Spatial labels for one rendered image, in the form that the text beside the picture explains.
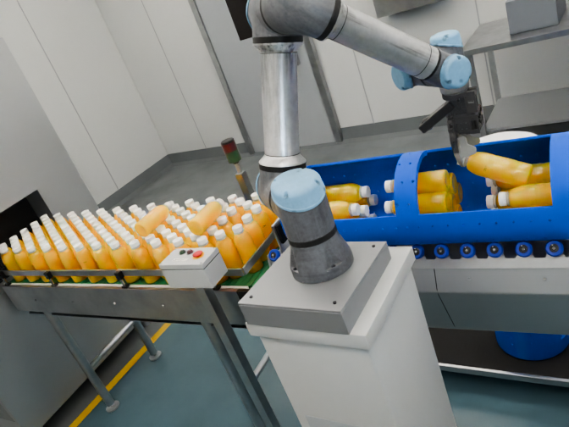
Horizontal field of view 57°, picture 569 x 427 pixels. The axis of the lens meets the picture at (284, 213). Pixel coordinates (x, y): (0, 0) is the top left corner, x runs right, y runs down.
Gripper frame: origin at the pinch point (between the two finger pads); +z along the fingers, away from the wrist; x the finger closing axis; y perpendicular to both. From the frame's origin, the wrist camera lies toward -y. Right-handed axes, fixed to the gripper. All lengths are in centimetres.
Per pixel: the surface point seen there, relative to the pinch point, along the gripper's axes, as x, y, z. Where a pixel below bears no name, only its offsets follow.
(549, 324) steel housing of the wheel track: -8, 18, 53
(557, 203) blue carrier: -13.7, 24.2, 8.3
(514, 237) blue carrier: -11.5, 12.8, 19.4
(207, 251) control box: -26, -82, 12
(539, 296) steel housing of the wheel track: -13.5, 17.2, 38.0
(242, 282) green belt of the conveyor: -18, -80, 32
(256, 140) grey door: 336, -310, 108
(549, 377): 20, 11, 106
